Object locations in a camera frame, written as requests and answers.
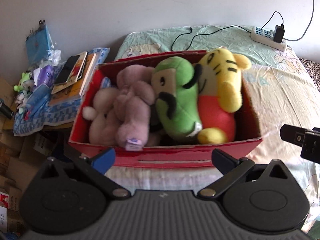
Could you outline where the white plush bunny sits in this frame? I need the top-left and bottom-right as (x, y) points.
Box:
(82, 87), (122, 146)

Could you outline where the pink plush teddy bear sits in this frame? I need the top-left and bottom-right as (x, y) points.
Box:
(113, 64), (156, 148)

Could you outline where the yellow tiger plush toy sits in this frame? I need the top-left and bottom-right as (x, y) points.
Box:
(197, 47), (252, 144)

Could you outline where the green bean plush toy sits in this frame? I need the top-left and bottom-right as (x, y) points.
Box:
(151, 56), (202, 142)

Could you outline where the red cardboard box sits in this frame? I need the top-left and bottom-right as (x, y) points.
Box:
(69, 50), (262, 168)

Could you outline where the pastel cartoon bed sheet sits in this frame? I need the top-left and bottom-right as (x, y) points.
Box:
(114, 25), (319, 232)

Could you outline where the blue checkered cloth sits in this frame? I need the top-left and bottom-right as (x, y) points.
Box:
(12, 47), (111, 137)

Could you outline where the patterned cloth covered table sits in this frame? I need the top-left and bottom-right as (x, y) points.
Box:
(299, 57), (320, 92)

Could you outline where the stack of books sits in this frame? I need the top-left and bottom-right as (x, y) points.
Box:
(49, 51), (98, 106)

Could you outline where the black smartphone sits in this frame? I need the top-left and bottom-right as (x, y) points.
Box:
(54, 55), (80, 85)

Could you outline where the purple toy package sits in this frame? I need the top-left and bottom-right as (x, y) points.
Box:
(32, 64), (59, 89)

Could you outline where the black charger adapter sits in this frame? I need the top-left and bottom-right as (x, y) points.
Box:
(273, 24), (285, 43)

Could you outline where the small green figurine toy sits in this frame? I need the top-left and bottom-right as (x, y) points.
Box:
(14, 72), (34, 114)

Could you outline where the white power strip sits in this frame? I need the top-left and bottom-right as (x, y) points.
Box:
(251, 27), (287, 52)

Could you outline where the blue notebook with clips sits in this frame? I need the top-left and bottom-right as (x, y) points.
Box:
(25, 20), (54, 66)

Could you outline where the black charging cable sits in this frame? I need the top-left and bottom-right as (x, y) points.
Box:
(170, 11), (286, 53)

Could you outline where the white power cord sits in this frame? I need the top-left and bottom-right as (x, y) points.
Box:
(283, 0), (315, 42)

